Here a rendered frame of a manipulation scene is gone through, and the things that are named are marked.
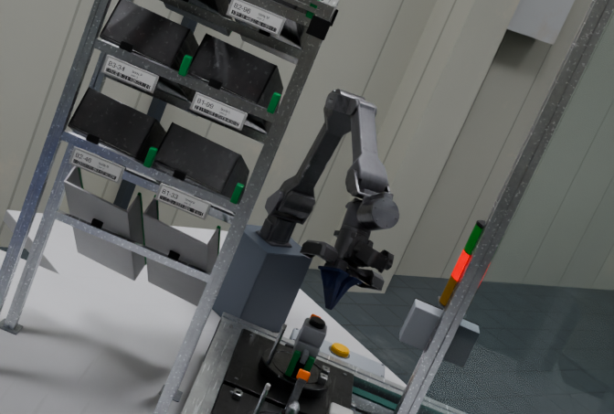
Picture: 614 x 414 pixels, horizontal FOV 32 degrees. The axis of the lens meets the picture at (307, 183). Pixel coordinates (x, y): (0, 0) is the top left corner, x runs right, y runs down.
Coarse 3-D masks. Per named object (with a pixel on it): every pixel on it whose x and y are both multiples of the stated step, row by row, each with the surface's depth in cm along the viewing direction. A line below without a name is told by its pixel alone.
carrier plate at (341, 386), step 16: (240, 336) 209; (256, 336) 212; (240, 352) 203; (256, 352) 205; (240, 368) 196; (256, 368) 199; (336, 368) 213; (240, 384) 191; (256, 384) 193; (272, 384) 196; (336, 384) 206; (352, 384) 209; (272, 400) 190; (288, 400) 192; (304, 400) 195; (320, 400) 197; (336, 400) 200
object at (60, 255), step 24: (48, 240) 243; (72, 240) 248; (48, 264) 233; (72, 264) 236; (96, 264) 241; (96, 288) 230; (120, 288) 234; (144, 288) 239; (168, 312) 233; (192, 312) 238; (312, 312) 265; (288, 336) 246; (336, 336) 257
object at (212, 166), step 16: (176, 128) 178; (160, 144) 177; (176, 144) 177; (192, 144) 177; (208, 144) 177; (160, 160) 177; (176, 160) 177; (192, 160) 176; (208, 160) 176; (224, 160) 176; (240, 160) 178; (192, 176) 176; (208, 176) 176; (224, 176) 176; (240, 176) 183; (224, 192) 177; (224, 208) 191
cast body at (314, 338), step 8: (312, 320) 198; (320, 320) 199; (304, 328) 196; (312, 328) 196; (320, 328) 198; (304, 336) 197; (312, 336) 197; (320, 336) 196; (296, 344) 197; (304, 344) 197; (312, 344) 197; (320, 344) 197; (304, 352) 195; (312, 352) 197; (304, 360) 195
